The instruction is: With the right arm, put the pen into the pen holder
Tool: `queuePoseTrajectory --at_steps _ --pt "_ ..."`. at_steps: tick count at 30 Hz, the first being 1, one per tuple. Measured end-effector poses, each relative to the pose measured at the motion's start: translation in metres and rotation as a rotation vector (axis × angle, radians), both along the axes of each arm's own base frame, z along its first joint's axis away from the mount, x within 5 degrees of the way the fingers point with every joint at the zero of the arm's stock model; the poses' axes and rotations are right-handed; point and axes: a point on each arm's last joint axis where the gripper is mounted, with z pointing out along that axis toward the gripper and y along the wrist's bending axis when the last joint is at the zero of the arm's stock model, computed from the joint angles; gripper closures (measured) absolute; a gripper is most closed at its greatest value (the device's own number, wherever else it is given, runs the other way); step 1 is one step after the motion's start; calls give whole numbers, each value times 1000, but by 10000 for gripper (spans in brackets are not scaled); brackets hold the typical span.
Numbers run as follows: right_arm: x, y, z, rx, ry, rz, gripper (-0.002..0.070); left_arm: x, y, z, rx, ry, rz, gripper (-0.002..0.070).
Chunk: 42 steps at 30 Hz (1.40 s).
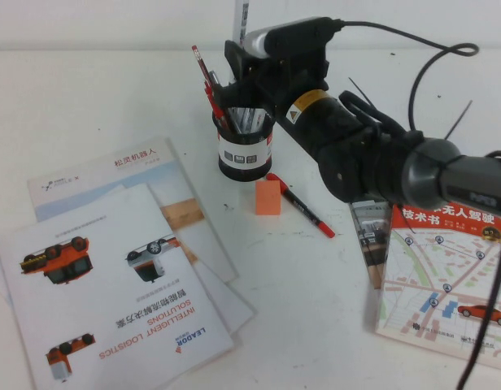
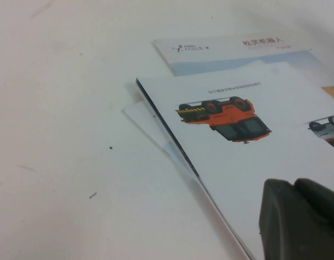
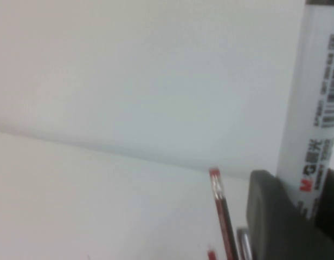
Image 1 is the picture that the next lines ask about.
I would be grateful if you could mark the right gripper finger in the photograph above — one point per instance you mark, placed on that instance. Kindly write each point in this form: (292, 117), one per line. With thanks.
(235, 61)
(234, 95)

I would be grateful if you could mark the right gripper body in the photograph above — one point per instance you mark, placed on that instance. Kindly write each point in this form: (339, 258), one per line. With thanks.
(291, 73)

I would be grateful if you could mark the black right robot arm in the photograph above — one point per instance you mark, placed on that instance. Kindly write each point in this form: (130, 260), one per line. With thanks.
(356, 142)

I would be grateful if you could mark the red gel pen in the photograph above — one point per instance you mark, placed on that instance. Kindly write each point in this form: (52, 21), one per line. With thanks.
(216, 109)

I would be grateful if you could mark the silver metal pen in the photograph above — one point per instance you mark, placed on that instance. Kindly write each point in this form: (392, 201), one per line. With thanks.
(214, 81)

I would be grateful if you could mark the grey marker pen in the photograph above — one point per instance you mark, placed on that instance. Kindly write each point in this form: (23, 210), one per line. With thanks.
(240, 120)

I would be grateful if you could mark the black mesh pen holder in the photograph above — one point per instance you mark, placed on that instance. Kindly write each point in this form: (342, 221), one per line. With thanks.
(242, 170)

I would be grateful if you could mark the red pencil with eraser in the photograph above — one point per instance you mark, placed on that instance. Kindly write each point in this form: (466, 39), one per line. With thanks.
(201, 65)

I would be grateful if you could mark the black capped short marker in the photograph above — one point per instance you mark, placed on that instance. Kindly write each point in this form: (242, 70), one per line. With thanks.
(259, 120)

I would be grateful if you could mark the black zip tie tail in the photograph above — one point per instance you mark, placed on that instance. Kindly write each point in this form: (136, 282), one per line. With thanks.
(358, 90)
(458, 120)

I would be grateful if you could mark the orange rectangular block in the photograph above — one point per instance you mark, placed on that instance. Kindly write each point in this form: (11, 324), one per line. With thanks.
(268, 199)

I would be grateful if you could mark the black marker red caps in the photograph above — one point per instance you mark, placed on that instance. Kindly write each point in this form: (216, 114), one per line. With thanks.
(303, 209)

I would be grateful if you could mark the AgileX brochure sky cover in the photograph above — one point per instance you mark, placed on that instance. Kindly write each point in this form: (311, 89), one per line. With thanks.
(92, 174)

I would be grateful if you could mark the AgileX brochure grey room cover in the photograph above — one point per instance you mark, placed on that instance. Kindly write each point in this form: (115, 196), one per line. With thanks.
(372, 243)

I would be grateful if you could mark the white Leador logistics brochure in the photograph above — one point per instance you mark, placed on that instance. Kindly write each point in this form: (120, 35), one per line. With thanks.
(112, 292)

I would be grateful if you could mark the red book map cover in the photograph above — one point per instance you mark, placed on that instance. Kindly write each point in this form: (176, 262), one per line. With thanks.
(429, 284)

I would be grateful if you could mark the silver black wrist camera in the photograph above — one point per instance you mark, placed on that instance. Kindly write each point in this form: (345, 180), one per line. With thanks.
(283, 34)

